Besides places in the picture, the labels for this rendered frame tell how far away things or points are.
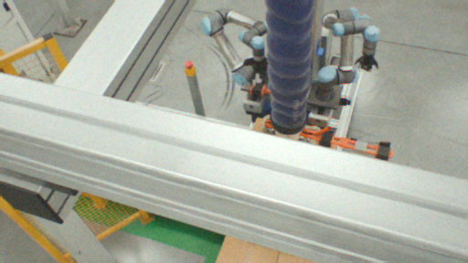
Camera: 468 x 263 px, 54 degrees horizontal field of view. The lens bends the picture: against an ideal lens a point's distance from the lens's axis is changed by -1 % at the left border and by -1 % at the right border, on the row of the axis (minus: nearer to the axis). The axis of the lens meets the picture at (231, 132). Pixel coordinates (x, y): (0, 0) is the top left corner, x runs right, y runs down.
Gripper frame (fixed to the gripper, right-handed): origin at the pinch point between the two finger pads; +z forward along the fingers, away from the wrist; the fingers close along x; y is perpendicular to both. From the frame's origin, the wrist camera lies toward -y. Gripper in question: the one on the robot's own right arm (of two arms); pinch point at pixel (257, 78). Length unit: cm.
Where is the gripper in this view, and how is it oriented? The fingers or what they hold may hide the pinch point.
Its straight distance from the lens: 315.4
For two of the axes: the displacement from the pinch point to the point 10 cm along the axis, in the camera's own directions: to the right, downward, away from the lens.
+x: 3.7, -7.7, 5.2
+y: 9.2, 2.5, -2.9
